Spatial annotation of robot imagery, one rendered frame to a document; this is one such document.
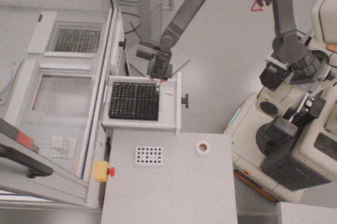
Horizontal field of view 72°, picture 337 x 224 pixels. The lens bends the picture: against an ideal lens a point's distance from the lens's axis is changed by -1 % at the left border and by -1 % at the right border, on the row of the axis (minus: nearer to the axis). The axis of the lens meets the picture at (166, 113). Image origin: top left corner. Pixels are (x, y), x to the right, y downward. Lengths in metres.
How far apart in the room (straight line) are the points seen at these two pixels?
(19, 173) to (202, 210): 0.79
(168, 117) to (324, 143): 0.76
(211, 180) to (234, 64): 1.53
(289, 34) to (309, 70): 0.16
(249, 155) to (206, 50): 1.21
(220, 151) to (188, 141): 0.16
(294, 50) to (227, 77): 1.50
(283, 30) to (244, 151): 1.05
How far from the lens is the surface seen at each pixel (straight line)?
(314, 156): 1.31
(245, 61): 2.50
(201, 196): 1.11
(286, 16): 0.87
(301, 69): 0.93
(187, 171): 1.12
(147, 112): 1.08
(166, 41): 0.83
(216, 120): 2.08
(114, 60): 1.18
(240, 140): 1.76
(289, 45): 0.87
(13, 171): 0.50
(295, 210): 1.25
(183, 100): 1.07
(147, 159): 1.09
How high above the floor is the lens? 1.85
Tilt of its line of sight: 65 degrees down
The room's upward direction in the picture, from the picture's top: 5 degrees clockwise
